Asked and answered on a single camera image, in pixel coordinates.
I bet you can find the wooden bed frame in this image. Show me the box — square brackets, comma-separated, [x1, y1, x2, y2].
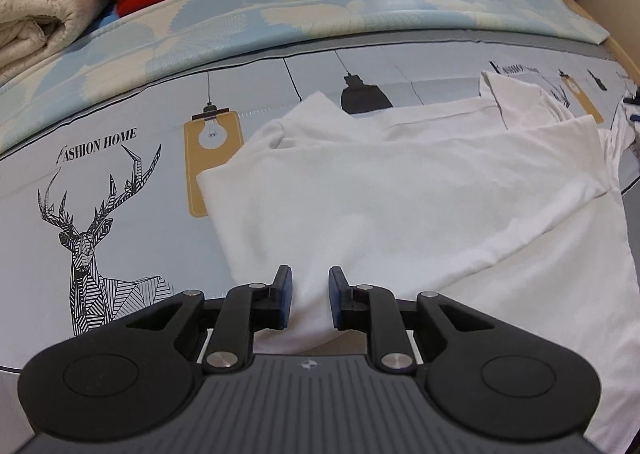
[517, 0, 640, 84]

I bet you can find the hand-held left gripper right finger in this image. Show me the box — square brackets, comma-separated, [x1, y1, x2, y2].
[327, 265, 496, 375]

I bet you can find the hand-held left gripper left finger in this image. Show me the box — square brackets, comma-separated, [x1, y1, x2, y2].
[125, 265, 294, 375]

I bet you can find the white t-shirt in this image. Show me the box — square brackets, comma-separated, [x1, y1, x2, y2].
[196, 71, 640, 450]

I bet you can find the printed grey bed sheet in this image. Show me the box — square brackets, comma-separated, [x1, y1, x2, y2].
[0, 41, 640, 454]

